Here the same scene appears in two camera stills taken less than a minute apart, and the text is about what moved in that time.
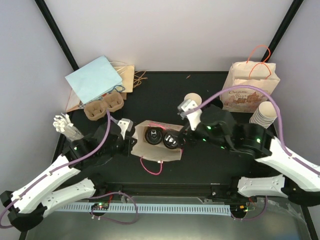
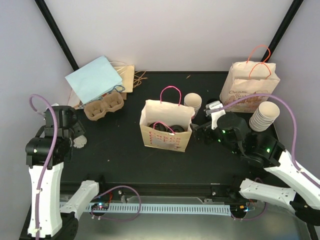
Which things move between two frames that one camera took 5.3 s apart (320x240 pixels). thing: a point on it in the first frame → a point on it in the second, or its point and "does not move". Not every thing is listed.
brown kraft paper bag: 126,72 does not move
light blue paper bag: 96,79 does not move
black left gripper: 130,142 → 79,128
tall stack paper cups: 265,115 does not move
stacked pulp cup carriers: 95,110 does not move
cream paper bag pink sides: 140,146 → 166,126
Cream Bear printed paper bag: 262,75 does not move
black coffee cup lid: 153,135 → 158,126
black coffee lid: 170,140 → 177,128
